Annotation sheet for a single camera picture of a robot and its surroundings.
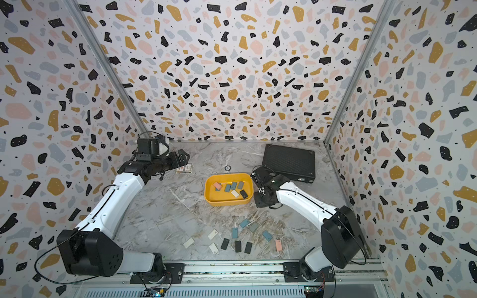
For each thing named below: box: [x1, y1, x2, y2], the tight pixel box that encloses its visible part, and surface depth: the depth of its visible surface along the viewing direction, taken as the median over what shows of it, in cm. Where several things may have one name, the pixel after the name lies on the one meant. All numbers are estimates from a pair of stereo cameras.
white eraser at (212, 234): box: [207, 229, 219, 241], surface depth 85 cm
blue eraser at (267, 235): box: [262, 230, 273, 242], surface depth 85 cm
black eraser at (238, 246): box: [234, 240, 242, 253], surface depth 83 cm
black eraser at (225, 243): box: [220, 237, 230, 251], surface depth 83 cm
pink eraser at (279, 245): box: [275, 239, 283, 252], surface depth 83 cm
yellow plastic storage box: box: [204, 173, 255, 207], surface depth 99 cm
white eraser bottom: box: [208, 242, 220, 255], surface depth 81 cm
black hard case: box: [262, 144, 316, 184], surface depth 112 cm
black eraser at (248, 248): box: [244, 241, 253, 254], surface depth 83 cm
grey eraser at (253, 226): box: [249, 221, 259, 233], surface depth 88 cm
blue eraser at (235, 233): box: [231, 227, 238, 239], surface depth 87 cm
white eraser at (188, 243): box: [182, 237, 195, 249], surface depth 83 cm
